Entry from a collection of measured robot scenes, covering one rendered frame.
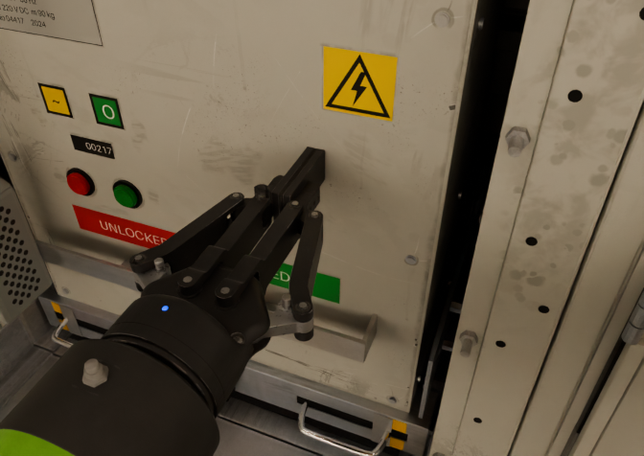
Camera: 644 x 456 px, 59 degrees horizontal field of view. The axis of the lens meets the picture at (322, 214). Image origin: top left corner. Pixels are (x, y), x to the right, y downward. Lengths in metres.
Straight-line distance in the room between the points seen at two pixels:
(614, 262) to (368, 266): 0.21
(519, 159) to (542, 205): 0.04
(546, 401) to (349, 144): 0.27
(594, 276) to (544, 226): 0.05
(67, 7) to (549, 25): 0.38
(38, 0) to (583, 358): 0.53
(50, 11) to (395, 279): 0.38
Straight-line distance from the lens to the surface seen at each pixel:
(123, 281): 0.66
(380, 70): 0.42
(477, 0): 0.39
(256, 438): 0.75
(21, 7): 0.59
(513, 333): 0.48
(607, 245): 0.42
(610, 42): 0.35
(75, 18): 0.55
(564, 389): 0.53
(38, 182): 0.71
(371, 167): 0.46
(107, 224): 0.68
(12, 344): 0.88
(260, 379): 0.72
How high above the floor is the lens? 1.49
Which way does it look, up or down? 38 degrees down
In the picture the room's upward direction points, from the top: straight up
